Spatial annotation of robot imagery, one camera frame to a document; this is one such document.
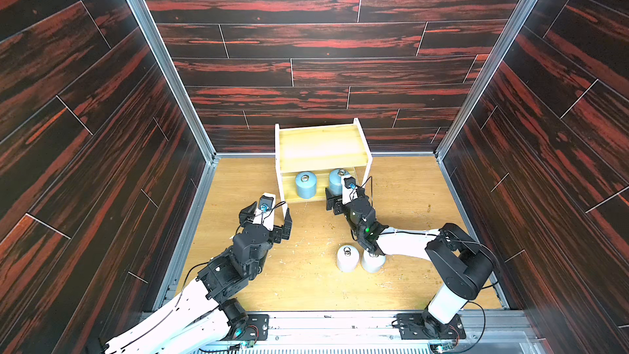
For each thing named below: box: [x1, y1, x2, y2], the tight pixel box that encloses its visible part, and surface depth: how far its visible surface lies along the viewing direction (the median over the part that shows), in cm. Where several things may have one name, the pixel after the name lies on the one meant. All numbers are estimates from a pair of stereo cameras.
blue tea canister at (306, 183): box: [295, 171, 317, 200], surface depth 83 cm
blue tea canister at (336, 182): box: [329, 167, 350, 196], surface depth 84 cm
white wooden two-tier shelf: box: [274, 118, 373, 219], surface depth 80 cm
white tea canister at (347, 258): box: [336, 245, 360, 273], surface depth 82 cm
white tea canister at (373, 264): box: [362, 249, 386, 273], surface depth 82 cm
